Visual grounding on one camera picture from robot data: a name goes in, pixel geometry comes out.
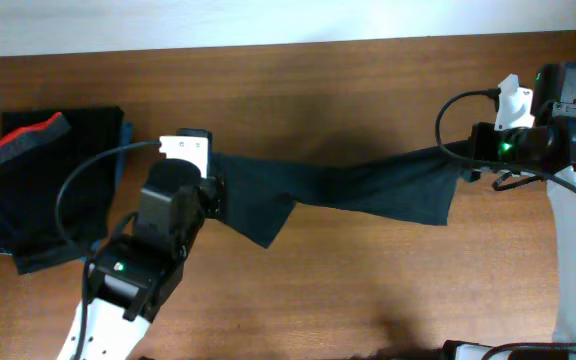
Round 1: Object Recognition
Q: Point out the black nike t-shirt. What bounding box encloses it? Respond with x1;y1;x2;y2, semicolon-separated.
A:
211;147;476;248

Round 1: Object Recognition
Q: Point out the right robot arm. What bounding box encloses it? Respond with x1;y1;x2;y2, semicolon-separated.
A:
439;62;576;360

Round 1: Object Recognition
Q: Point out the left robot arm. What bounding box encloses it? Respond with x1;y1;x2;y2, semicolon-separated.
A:
59;159;223;359

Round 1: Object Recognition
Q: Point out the black shorts red waistband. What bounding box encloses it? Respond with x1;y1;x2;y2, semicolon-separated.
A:
0;106;124;274

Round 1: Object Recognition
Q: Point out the right black camera cable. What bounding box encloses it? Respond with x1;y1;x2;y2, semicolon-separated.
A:
435;88;576;224

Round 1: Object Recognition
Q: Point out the aluminium frame rail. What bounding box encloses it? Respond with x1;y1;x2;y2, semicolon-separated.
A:
440;339;576;360

